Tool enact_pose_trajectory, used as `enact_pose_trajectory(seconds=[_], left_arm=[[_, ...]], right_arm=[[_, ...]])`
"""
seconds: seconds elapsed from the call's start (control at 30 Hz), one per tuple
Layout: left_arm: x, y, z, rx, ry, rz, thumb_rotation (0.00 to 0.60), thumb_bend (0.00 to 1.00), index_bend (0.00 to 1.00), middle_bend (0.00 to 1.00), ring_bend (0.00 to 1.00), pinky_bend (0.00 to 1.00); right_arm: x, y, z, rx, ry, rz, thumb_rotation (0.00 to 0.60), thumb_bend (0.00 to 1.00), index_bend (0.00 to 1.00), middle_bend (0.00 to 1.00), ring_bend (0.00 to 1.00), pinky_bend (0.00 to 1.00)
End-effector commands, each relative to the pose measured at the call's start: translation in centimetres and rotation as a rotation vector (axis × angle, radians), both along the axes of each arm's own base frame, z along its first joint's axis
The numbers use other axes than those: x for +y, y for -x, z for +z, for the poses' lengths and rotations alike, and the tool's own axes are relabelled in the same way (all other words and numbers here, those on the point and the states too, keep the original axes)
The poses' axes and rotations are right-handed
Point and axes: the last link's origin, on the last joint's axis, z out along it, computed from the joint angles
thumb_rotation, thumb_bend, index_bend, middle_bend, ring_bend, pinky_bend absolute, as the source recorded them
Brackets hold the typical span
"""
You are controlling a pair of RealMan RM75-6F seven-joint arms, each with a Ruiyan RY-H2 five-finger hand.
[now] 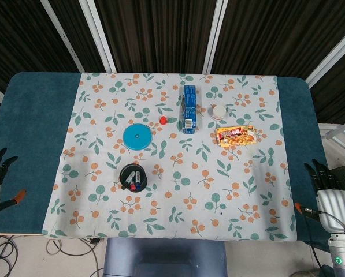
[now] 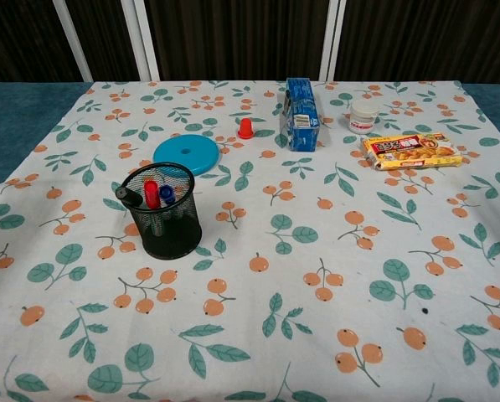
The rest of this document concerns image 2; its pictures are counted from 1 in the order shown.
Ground small black round object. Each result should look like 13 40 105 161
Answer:
119 162 204 260

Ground blue carton box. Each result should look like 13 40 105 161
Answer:
277 77 321 152

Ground black marker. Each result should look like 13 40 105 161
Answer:
115 187 143 209

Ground blue round disc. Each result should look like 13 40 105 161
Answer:
152 134 221 177

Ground floral orange fruit tablecloth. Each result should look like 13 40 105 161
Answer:
0 79 500 402

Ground red marker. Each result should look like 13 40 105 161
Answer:
142 179 163 209

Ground white frame post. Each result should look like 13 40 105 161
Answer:
317 0 348 82
51 0 94 83
121 0 161 82

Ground yellow curry roux box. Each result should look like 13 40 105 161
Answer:
361 132 463 172

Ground small white jar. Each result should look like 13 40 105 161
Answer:
348 99 380 135

